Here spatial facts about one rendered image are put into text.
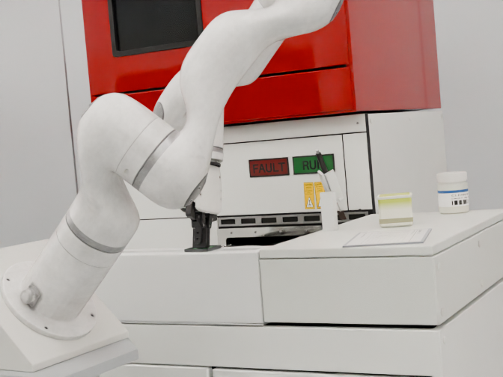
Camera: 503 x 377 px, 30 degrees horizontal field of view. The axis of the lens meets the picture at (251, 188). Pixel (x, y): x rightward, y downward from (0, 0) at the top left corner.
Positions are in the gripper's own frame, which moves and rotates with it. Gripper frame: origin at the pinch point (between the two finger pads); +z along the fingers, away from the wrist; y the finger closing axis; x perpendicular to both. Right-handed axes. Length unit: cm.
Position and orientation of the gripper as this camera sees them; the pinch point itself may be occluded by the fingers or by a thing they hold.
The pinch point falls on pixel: (200, 238)
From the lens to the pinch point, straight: 189.9
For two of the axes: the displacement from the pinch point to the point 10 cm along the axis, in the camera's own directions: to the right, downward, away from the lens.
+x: 8.8, -0.5, -4.7
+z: -0.1, 9.9, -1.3
